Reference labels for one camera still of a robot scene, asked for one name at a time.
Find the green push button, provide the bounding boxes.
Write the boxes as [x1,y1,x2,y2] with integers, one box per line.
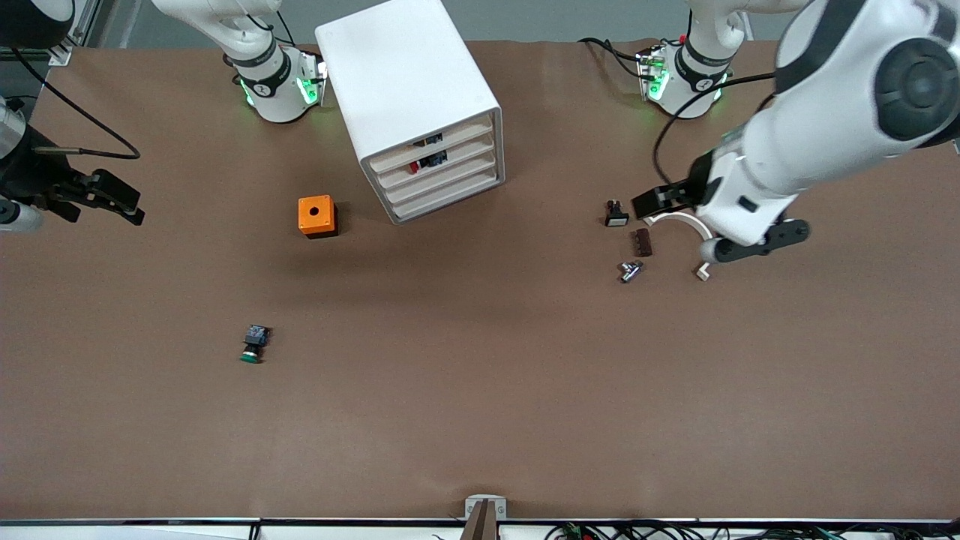
[239,324,272,365]

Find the white table edge strip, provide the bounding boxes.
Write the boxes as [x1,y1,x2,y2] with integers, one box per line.
[0,523,960,540]

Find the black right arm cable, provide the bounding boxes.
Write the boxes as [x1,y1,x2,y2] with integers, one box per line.
[7,46,142,160]

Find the white curved plastic bracket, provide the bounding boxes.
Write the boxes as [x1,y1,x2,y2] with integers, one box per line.
[643,212,713,283]

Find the aluminium frame profile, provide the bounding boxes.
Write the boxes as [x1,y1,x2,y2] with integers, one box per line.
[46,0,102,67]

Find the black base cable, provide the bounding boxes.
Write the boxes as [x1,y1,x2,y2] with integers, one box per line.
[577,36,650,80]
[238,7,299,50]

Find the orange button enclosure box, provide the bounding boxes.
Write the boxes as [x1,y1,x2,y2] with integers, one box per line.
[298,195,338,239]

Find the tangled black cable bundle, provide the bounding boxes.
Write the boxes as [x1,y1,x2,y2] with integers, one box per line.
[544,520,960,540]

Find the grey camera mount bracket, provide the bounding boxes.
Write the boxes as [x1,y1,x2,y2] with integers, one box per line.
[460,494,509,540]

